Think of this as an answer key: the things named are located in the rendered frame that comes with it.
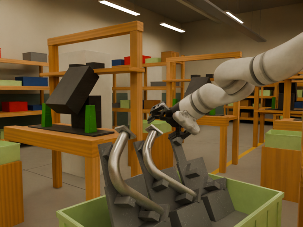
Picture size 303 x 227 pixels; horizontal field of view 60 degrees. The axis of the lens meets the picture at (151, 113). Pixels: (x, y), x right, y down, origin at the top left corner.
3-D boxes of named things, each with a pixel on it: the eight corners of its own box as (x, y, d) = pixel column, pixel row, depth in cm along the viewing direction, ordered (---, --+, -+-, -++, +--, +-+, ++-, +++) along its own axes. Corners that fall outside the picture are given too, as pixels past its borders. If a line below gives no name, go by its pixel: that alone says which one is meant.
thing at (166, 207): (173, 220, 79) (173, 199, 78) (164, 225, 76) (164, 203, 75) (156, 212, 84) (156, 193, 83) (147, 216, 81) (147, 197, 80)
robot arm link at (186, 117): (171, 118, 72) (186, 108, 68) (180, 93, 80) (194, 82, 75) (194, 137, 74) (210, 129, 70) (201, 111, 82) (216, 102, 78)
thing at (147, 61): (173, 146, 625) (173, 49, 606) (100, 136, 770) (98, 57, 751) (184, 143, 668) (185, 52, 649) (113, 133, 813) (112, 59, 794)
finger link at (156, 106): (167, 102, 80) (155, 111, 85) (162, 98, 80) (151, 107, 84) (164, 108, 79) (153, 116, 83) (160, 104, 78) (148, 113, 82)
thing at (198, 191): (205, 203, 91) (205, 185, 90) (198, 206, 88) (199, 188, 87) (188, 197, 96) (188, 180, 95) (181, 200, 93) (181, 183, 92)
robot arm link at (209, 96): (215, 105, 78) (194, 87, 76) (259, 78, 68) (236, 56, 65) (212, 121, 74) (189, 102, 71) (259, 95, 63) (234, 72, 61)
